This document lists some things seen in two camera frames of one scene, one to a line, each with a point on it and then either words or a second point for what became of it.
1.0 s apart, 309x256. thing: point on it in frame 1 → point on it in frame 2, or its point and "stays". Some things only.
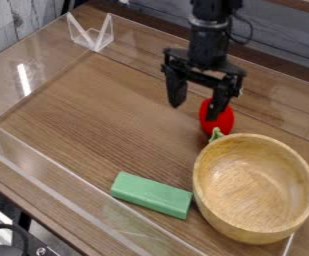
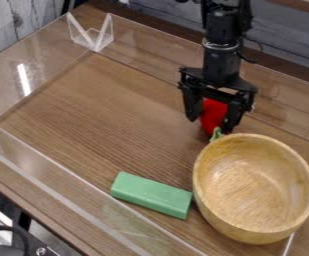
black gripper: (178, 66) → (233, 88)
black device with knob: (24, 245) stays
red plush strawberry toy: (221, 123) stays
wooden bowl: (256, 188) stays
